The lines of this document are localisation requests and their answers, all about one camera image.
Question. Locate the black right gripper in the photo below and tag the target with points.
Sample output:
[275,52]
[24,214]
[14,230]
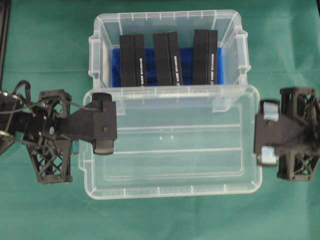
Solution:
[287,133]

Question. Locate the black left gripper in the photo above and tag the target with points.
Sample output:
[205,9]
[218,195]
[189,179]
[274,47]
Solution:
[49,149]

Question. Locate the clear plastic box lid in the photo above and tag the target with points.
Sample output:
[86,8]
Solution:
[193,140]

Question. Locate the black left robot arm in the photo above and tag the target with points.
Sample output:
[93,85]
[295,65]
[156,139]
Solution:
[14,112]

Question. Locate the black RealSense box top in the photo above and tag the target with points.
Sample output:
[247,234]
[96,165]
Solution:
[205,57]

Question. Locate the black realsense box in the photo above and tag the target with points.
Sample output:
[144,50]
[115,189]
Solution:
[205,57]
[167,59]
[133,60]

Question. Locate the black RealSense box bottom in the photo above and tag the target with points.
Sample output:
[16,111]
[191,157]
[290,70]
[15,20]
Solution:
[133,60]

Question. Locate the clear plastic storage box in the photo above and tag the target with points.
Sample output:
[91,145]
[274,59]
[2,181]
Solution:
[108,27]

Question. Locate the black RealSense box middle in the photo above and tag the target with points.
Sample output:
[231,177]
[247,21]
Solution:
[167,59]

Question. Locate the blue foam pad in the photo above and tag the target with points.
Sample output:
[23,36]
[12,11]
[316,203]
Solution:
[186,58]

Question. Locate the black frame rail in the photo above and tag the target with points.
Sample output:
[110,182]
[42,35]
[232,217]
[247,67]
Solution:
[5,8]

